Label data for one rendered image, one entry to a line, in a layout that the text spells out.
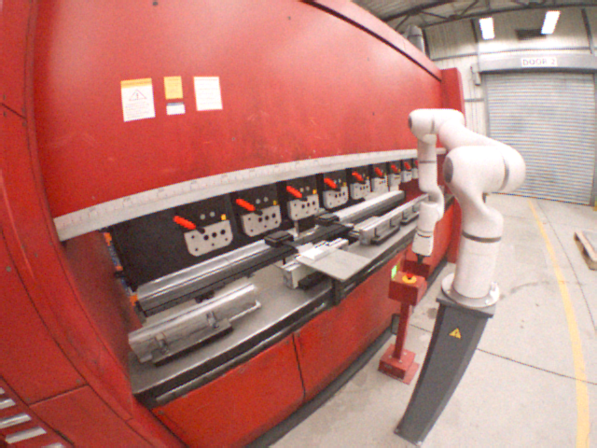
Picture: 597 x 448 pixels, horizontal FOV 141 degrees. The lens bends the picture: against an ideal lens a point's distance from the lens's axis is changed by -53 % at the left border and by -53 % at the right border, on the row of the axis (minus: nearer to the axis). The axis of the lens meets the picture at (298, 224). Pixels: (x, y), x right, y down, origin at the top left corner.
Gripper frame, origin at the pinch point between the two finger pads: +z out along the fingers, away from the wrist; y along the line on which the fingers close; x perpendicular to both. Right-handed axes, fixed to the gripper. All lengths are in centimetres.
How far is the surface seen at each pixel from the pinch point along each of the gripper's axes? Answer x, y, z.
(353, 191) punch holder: -14, -35, -34
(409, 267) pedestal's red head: 4.5, -5.9, 8.6
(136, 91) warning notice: -99, -47, -80
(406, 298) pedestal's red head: -15.1, 0.5, 14.7
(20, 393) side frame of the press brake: -151, -25, -22
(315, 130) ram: -35, -40, -64
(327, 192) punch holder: -33, -37, -37
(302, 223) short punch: -46, -40, -26
